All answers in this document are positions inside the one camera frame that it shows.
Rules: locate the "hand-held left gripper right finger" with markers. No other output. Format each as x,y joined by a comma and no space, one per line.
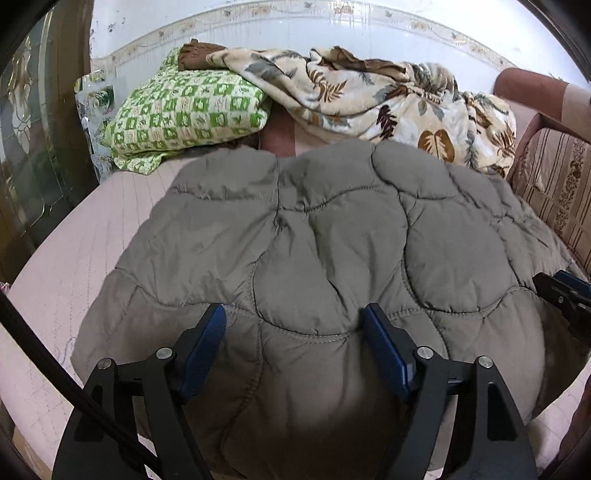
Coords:
385,350

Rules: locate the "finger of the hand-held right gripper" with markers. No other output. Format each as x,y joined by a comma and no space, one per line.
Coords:
565,307
570,278

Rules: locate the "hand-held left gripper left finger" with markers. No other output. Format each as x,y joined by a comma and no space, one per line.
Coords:
203,350

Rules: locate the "grey puffer jacket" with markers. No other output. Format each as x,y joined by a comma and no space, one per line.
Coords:
332,230

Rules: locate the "person's right forearm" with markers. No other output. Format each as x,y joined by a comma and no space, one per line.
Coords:
575,438

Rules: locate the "striped floral cushion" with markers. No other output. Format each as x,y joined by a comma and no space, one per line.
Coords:
554,184

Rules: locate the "green checked pillow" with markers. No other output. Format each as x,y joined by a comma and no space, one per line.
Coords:
184,110

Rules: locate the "wooden glass door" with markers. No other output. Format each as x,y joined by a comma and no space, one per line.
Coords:
41,161

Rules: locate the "leaf print blanket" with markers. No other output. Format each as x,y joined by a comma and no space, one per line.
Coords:
369,101

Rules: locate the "printed plastic bag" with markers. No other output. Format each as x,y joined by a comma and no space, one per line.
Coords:
92,115

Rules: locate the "brown cloth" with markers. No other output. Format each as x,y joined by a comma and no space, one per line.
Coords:
198,55

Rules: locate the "pink sofa frame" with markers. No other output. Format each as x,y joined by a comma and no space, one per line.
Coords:
521,85

